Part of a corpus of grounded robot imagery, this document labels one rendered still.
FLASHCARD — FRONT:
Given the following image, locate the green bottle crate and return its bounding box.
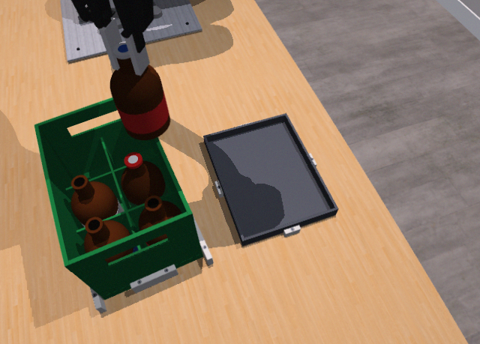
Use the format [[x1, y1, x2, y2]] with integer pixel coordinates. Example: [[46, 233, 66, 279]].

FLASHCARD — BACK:
[[34, 97, 203, 300]]

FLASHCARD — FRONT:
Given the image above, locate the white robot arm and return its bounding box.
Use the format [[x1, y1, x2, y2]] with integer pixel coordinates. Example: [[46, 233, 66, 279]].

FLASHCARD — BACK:
[[76, 0, 163, 29]]

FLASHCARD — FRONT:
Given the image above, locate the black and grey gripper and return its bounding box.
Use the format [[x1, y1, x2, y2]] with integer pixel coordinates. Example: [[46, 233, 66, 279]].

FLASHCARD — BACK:
[[71, 0, 154, 76]]

